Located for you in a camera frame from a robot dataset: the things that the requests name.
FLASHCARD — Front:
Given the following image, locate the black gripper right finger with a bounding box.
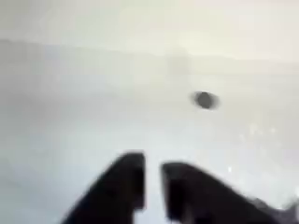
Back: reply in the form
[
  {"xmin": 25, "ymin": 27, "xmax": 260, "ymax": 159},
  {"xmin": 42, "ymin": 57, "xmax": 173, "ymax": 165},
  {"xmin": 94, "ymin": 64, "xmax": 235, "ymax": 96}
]
[{"xmin": 160, "ymin": 161, "xmax": 282, "ymax": 224}]

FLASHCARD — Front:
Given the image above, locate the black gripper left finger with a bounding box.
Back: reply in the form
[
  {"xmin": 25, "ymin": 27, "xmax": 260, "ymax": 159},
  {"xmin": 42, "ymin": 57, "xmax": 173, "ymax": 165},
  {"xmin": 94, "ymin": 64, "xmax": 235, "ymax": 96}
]
[{"xmin": 60, "ymin": 151, "xmax": 148, "ymax": 224}]

